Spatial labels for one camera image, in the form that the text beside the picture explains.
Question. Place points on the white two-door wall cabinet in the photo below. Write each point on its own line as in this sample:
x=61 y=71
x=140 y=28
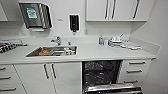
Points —
x=3 y=12

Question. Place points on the white mug with print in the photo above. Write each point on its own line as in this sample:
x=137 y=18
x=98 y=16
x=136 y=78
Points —
x=70 y=51

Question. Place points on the stack of white bowls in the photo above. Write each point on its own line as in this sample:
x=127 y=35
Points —
x=115 y=41

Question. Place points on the small chrome counter knob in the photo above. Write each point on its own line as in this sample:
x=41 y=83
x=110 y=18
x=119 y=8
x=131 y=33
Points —
x=69 y=43

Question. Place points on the white narrow three-drawer unit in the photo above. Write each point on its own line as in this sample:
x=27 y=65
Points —
x=136 y=71

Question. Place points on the dish rack with utensils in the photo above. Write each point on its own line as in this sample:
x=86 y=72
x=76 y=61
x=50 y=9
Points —
x=11 y=46

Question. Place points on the white two-door sink cabinet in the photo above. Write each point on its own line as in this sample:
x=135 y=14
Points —
x=35 y=78

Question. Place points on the bowl with orange food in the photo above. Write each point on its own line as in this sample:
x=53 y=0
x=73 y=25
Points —
x=45 y=51

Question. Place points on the small white bottle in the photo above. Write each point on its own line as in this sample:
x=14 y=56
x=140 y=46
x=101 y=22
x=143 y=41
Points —
x=106 y=42

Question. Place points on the black wall soap dispenser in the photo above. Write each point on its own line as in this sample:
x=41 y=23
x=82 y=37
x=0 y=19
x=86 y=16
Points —
x=74 y=23

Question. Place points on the stainless steel sink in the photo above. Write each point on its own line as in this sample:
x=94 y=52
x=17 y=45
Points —
x=33 y=53

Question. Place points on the white wide drawer unit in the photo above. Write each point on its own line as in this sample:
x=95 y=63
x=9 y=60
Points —
x=10 y=80

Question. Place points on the stainless steel dishwasher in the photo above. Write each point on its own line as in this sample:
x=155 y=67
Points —
x=113 y=90

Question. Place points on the chrome sink faucet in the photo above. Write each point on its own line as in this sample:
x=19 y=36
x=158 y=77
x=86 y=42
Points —
x=57 y=40

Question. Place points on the white three-door wall cabinet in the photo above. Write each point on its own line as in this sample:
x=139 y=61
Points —
x=120 y=10

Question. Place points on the small white wall label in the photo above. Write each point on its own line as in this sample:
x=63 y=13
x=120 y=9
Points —
x=59 y=19

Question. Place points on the grey paper towel dispenser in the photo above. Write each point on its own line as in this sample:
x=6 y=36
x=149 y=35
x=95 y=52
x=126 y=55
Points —
x=33 y=15

